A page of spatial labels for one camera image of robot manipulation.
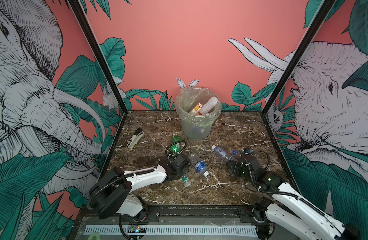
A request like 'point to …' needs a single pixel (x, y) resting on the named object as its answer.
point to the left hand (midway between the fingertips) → (187, 167)
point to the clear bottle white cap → (224, 154)
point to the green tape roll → (94, 234)
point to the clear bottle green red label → (196, 109)
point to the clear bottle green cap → (186, 182)
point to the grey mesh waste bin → (196, 127)
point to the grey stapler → (137, 136)
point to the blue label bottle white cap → (200, 165)
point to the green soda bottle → (175, 148)
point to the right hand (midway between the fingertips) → (231, 163)
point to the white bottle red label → (208, 105)
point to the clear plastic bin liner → (195, 126)
